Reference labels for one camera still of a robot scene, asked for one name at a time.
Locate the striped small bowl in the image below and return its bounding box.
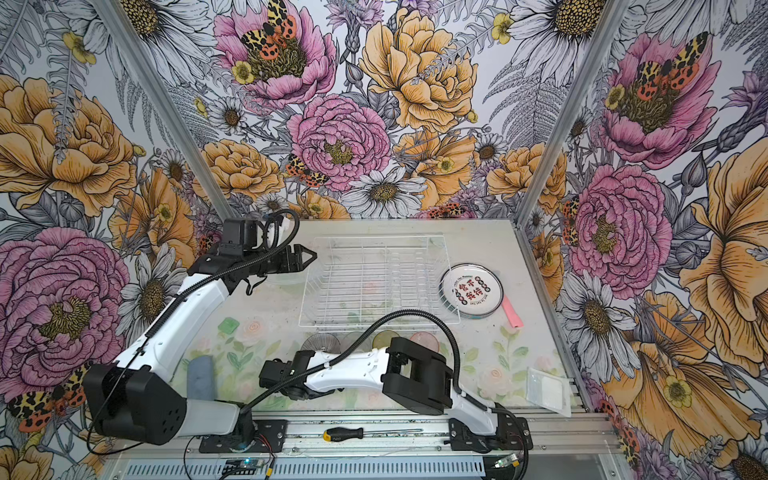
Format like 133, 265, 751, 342
301, 333, 341, 354

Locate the clear glass cup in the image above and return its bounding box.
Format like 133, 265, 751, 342
340, 332, 372, 352

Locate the yellow glass cup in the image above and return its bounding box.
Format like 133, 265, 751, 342
372, 330, 400, 350

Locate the white wire dish rack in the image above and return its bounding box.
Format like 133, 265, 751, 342
299, 234, 462, 333

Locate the pink glass cup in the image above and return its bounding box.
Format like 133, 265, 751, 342
410, 331, 440, 352

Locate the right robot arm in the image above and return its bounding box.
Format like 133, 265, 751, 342
259, 337, 499, 436

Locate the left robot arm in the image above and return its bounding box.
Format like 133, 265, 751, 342
83, 209, 317, 447

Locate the white square dish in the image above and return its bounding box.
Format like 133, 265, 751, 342
525, 368, 572, 417

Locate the black yellow screwdriver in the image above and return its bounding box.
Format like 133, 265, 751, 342
322, 427, 423, 443

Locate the blue grey sponge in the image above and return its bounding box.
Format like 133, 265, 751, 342
187, 355, 216, 401

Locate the white vented panel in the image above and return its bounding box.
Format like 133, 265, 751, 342
115, 456, 486, 479

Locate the green circuit board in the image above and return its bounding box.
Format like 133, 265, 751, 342
222, 458, 272, 477

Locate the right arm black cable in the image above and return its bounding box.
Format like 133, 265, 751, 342
239, 308, 532, 463

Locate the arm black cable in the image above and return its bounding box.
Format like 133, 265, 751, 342
85, 208, 302, 456
239, 308, 532, 463

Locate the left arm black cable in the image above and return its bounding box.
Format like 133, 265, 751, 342
85, 208, 302, 456

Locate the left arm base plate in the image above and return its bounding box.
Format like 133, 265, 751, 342
198, 418, 288, 454

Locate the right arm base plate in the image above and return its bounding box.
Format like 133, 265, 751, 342
446, 416, 534, 454

